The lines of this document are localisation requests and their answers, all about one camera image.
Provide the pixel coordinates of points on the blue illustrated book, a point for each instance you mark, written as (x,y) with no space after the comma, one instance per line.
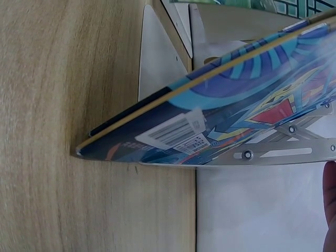
(231,99)

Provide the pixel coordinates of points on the person's right fingers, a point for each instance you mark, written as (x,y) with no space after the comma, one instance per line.
(331,204)

